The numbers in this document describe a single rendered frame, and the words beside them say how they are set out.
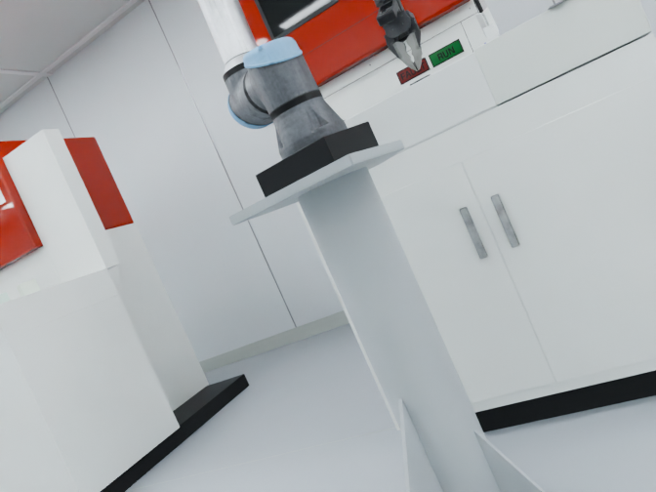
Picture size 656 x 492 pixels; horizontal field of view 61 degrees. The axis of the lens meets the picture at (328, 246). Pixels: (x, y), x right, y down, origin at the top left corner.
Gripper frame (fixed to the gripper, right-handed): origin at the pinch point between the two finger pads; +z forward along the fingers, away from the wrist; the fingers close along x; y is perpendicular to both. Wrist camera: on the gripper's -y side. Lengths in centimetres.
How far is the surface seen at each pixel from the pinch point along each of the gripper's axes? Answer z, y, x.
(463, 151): 25.6, -4.1, -3.2
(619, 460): 101, -26, -12
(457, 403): 72, -44, 10
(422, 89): 6.9, -4.1, 0.0
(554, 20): 6.8, -4.1, -33.5
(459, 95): 12.4, -4.1, -7.8
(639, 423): 101, -12, -17
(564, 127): 30.1, -4.3, -26.8
